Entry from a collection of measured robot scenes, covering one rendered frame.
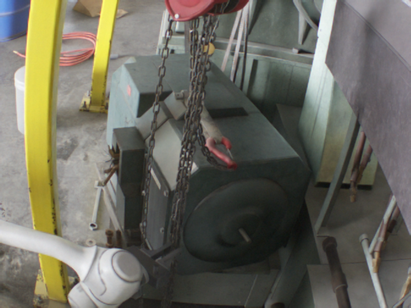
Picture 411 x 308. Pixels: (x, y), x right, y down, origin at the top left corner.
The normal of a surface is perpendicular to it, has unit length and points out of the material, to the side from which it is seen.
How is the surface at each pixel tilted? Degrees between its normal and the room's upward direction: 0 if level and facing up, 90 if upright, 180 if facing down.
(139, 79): 0
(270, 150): 0
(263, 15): 90
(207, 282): 90
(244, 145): 0
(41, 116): 90
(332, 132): 72
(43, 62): 90
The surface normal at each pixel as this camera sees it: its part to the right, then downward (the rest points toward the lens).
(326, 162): 0.11, 0.25
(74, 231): 0.16, -0.84
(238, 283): 0.06, 0.54
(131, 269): 0.60, -0.49
